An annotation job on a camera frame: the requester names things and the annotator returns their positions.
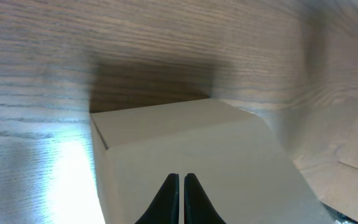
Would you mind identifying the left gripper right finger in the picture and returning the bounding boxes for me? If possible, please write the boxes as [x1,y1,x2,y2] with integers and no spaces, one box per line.
[184,173,226,224]

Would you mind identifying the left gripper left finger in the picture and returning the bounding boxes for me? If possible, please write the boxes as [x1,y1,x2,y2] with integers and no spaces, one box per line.
[135,173,180,224]

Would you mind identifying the brown cardboard box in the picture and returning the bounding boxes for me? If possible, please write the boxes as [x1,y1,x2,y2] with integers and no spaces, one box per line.
[89,74,358,224]

